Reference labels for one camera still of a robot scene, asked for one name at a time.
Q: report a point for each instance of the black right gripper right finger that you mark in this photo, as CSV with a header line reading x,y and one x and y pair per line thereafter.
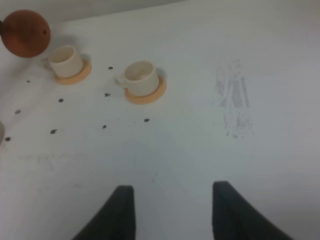
x,y
234,218

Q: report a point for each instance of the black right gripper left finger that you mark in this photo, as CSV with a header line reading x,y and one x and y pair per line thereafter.
x,y
116,220

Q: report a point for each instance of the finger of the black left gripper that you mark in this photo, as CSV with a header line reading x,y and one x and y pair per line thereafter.
x,y
1,27

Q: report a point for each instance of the brown clay teapot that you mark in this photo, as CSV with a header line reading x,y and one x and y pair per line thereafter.
x,y
25,33

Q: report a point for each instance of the white teacup near centre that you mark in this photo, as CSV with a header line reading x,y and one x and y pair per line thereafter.
x,y
64,62

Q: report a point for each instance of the white teacup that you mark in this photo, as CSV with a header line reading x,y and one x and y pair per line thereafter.
x,y
139,78
64,62

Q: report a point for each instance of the orange coaster near centre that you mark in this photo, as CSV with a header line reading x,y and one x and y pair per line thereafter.
x,y
87,67

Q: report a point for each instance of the orange coaster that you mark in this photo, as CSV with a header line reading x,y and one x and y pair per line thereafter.
x,y
87,67
143,100

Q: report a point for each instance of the orange coaster on right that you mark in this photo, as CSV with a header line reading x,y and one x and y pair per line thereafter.
x,y
143,100

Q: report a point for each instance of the white teacup on right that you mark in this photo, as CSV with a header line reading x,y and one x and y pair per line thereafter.
x,y
139,78

